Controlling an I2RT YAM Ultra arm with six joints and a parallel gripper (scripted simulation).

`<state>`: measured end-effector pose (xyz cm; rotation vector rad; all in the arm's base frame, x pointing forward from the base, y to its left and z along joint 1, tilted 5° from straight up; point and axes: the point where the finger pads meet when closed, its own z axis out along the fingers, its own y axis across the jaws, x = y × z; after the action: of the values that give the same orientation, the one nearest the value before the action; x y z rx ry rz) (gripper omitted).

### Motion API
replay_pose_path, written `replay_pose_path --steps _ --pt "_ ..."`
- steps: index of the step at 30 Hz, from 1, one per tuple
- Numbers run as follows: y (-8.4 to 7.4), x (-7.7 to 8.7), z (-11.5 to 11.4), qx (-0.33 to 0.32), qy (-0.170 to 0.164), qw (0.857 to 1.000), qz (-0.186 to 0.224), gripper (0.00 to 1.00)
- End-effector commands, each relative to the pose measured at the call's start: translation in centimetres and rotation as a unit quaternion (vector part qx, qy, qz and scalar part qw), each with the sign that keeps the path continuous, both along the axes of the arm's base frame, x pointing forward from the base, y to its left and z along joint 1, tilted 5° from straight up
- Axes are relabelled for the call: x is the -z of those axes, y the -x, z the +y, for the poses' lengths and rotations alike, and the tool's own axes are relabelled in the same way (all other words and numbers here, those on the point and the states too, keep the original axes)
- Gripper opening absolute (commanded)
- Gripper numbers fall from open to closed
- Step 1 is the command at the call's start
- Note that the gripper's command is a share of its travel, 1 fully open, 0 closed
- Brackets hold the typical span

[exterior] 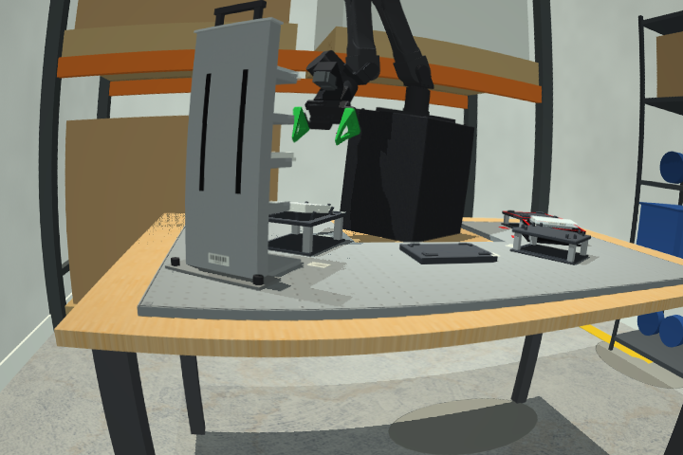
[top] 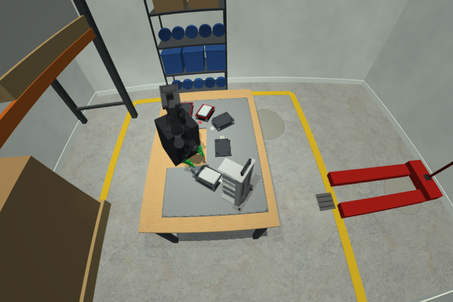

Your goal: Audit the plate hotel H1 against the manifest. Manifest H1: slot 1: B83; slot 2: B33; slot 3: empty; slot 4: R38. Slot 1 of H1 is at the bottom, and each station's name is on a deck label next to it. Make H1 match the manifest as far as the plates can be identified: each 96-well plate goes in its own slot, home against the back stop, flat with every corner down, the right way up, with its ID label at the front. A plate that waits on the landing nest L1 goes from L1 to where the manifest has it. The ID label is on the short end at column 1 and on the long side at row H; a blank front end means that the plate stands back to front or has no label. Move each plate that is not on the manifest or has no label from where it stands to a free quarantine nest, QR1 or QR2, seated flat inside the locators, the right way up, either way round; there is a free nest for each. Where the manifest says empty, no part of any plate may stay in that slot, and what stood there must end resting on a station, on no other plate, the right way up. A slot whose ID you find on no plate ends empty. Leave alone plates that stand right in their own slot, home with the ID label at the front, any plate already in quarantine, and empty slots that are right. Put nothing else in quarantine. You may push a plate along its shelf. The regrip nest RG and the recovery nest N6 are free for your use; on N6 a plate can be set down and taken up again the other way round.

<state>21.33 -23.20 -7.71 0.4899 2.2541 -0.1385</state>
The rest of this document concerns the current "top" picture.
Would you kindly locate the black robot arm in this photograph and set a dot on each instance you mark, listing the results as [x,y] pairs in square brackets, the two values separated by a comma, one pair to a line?
[169,95]

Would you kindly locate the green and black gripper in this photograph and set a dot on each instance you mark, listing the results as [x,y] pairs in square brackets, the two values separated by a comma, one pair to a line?
[187,161]

